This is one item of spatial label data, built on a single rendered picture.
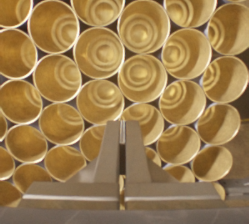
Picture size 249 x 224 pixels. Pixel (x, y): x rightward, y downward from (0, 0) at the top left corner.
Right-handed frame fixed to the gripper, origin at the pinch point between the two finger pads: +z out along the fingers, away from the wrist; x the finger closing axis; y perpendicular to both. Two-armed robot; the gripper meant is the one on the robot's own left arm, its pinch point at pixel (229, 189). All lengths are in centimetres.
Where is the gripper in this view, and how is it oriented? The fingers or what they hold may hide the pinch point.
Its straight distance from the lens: 41.1
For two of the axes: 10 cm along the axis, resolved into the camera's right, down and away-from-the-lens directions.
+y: -0.1, -2.5, 9.7
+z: -10.0, -0.2, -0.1
